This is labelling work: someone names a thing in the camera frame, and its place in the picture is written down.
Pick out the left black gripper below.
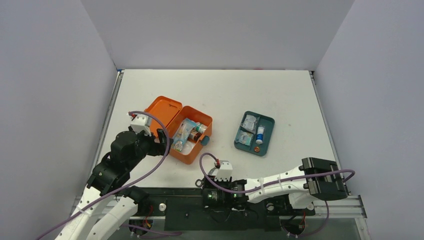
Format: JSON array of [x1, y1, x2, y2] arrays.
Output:
[[126, 126, 173, 170]]

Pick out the blue snack packet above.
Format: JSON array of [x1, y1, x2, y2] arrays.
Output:
[[171, 118, 197, 152]]

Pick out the orange plastic medicine box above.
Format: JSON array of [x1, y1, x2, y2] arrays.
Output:
[[145, 96, 213, 165]]

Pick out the white gauze packet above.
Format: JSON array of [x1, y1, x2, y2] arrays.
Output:
[[180, 141, 197, 156]]

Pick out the brown bottle orange cap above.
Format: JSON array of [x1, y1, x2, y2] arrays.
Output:
[[188, 129, 202, 143]]

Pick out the white bottle green label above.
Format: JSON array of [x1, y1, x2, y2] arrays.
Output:
[[195, 122, 208, 134]]

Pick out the small teal wipe packet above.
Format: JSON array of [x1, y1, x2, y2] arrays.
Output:
[[236, 130, 254, 146]]

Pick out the teal divided tray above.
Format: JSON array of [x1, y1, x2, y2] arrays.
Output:
[[233, 111, 275, 157]]

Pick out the white blue tube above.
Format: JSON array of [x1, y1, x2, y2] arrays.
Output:
[[255, 125, 265, 145]]

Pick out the zip bag of wipes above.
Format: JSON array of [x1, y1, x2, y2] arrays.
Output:
[[240, 114, 260, 134]]

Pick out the black scissors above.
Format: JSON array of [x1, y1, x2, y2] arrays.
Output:
[[194, 179, 204, 188]]

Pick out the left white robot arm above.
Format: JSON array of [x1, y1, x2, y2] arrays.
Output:
[[57, 128, 172, 240]]

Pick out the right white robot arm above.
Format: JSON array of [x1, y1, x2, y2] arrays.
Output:
[[200, 157, 348, 214]]

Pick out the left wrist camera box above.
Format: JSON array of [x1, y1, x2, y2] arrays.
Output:
[[128, 113, 152, 136]]

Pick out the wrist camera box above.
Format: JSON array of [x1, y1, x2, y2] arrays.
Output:
[[128, 113, 152, 136], [212, 160, 233, 182]]

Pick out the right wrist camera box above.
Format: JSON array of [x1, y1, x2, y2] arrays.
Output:
[[212, 160, 233, 182]]

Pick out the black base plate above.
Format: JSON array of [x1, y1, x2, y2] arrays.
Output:
[[125, 187, 316, 235]]

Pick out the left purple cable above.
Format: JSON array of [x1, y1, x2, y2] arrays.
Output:
[[34, 110, 171, 240]]

